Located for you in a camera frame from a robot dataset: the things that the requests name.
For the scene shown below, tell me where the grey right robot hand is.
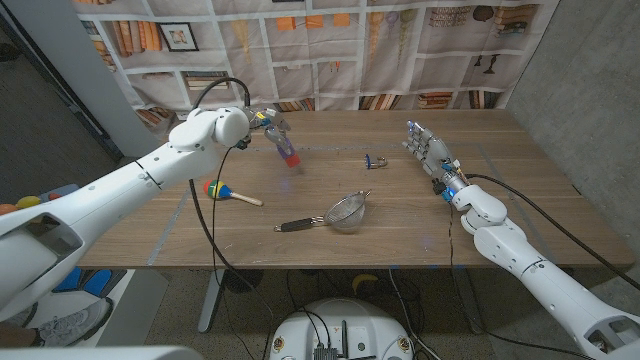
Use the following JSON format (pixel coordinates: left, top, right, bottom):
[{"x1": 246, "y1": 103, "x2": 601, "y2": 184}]
[{"x1": 401, "y1": 119, "x2": 467, "y2": 191}]

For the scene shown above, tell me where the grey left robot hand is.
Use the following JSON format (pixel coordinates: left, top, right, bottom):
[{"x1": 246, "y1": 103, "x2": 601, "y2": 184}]
[{"x1": 247, "y1": 106, "x2": 296, "y2": 155}]

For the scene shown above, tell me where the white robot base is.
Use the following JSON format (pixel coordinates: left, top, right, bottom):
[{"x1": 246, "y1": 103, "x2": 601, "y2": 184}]
[{"x1": 269, "y1": 298, "x2": 415, "y2": 360}]

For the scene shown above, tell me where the colourful striped maraca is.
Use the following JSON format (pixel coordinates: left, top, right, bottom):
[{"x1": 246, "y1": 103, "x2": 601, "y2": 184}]
[{"x1": 202, "y1": 179, "x2": 264, "y2": 208}]

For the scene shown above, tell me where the printed bookshelf backdrop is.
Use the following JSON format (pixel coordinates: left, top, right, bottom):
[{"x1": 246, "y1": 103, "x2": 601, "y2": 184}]
[{"x1": 72, "y1": 0, "x2": 561, "y2": 115}]

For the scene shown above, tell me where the yellow curved object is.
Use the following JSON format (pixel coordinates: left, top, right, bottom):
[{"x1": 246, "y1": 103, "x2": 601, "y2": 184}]
[{"x1": 351, "y1": 272, "x2": 380, "y2": 295}]

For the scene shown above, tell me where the grey table leg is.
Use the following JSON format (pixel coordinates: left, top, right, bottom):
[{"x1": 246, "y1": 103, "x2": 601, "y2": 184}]
[{"x1": 452, "y1": 267, "x2": 486, "y2": 335}]

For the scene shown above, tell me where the black floor fan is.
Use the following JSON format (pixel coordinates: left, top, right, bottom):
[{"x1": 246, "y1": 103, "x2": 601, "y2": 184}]
[{"x1": 223, "y1": 269, "x2": 265, "y2": 295}]

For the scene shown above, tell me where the white table leg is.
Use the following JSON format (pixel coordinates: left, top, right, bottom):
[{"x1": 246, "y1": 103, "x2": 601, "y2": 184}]
[{"x1": 197, "y1": 269, "x2": 226, "y2": 335}]

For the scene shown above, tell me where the blue padded ottoman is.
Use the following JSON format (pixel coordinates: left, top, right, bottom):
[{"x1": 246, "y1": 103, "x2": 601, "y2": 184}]
[{"x1": 37, "y1": 183, "x2": 81, "y2": 202}]

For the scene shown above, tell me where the white step platform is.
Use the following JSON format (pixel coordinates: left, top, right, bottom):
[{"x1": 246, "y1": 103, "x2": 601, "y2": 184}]
[{"x1": 29, "y1": 269, "x2": 169, "y2": 347}]

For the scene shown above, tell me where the blue foot pedal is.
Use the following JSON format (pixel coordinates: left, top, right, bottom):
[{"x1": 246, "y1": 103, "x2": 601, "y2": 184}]
[
  {"x1": 53, "y1": 267, "x2": 83, "y2": 294},
  {"x1": 82, "y1": 269, "x2": 114, "y2": 297}
]

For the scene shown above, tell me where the grey sneaker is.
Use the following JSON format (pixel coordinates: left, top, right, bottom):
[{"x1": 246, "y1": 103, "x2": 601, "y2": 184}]
[
  {"x1": 4, "y1": 302, "x2": 39, "y2": 330},
  {"x1": 35, "y1": 297, "x2": 114, "y2": 347}
]

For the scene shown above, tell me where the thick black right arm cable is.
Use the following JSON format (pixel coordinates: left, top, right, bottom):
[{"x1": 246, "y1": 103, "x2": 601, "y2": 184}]
[{"x1": 464, "y1": 173, "x2": 640, "y2": 292}]

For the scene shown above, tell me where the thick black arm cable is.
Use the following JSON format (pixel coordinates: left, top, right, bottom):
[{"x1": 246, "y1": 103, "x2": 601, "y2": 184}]
[
  {"x1": 464, "y1": 173, "x2": 640, "y2": 292},
  {"x1": 188, "y1": 76, "x2": 275, "y2": 360}
]

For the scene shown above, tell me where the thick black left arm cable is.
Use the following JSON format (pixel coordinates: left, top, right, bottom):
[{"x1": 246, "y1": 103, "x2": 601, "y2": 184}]
[{"x1": 188, "y1": 76, "x2": 275, "y2": 360}]

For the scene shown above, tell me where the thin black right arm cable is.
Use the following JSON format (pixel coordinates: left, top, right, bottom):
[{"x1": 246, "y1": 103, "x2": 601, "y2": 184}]
[{"x1": 448, "y1": 200, "x2": 597, "y2": 360}]

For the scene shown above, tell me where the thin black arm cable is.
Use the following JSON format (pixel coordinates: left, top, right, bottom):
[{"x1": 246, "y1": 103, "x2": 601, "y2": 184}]
[
  {"x1": 210, "y1": 145, "x2": 249, "y2": 360},
  {"x1": 448, "y1": 200, "x2": 597, "y2": 360}
]

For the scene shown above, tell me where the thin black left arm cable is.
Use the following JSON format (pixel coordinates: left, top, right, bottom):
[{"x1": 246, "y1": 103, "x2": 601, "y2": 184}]
[{"x1": 210, "y1": 145, "x2": 249, "y2": 360}]

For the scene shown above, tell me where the metal sieve with black handle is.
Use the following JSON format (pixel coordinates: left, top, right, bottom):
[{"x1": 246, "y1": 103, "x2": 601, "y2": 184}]
[{"x1": 273, "y1": 189, "x2": 372, "y2": 234}]

